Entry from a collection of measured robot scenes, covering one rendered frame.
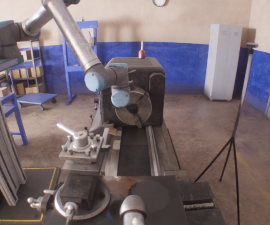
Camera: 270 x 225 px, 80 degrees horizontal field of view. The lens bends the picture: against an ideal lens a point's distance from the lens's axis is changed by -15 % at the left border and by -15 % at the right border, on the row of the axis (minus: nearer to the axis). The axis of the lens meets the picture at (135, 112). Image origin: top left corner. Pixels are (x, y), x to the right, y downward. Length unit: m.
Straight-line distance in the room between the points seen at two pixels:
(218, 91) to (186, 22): 1.87
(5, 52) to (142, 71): 1.02
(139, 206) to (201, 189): 0.50
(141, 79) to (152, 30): 3.34
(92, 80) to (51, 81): 4.53
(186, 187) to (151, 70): 0.85
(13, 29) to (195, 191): 1.57
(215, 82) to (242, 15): 1.93
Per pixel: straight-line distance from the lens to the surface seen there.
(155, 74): 1.37
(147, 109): 1.28
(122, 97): 0.92
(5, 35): 1.54
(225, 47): 4.66
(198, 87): 5.18
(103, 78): 0.80
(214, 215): 0.94
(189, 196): 0.98
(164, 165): 1.19
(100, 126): 1.63
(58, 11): 0.98
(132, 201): 0.60
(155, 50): 4.73
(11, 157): 1.83
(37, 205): 0.99
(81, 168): 0.83
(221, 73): 4.73
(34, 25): 1.48
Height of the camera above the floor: 1.60
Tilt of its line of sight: 25 degrees down
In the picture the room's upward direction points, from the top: straight up
